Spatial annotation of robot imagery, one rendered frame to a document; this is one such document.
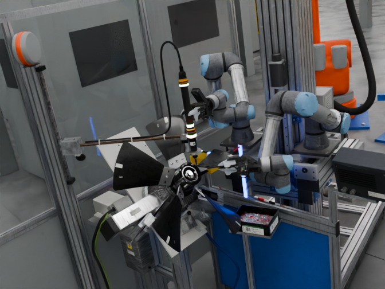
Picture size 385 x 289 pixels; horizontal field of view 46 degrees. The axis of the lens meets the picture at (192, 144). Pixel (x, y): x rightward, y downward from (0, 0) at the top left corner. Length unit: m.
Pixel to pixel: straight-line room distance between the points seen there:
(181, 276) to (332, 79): 3.98
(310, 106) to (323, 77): 3.69
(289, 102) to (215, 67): 0.55
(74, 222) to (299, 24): 1.70
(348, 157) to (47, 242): 1.64
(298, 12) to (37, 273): 2.08
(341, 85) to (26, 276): 4.45
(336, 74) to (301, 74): 3.10
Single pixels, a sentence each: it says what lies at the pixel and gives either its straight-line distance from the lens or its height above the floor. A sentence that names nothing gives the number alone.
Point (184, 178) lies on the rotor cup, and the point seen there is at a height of 1.22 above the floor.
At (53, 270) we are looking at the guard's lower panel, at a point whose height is 0.66.
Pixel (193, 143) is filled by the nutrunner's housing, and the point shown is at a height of 1.34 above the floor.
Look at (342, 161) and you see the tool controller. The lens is 2.12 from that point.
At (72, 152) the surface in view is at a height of 1.35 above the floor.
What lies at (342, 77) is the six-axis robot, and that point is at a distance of 5.95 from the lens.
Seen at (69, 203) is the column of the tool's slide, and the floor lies 1.07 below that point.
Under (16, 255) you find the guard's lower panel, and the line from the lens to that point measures 2.62.
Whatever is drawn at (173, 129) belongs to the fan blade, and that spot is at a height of 1.38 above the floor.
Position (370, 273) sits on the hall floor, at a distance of 3.47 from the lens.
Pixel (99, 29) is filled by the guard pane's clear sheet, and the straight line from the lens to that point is 2.69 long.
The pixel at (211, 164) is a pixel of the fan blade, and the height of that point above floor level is 1.19.
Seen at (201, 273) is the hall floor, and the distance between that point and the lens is 3.53.
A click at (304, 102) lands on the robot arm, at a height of 1.45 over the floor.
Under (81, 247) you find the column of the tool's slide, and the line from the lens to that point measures 2.62.
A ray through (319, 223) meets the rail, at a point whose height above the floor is 0.83.
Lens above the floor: 2.11
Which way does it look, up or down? 21 degrees down
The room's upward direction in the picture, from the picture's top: 9 degrees counter-clockwise
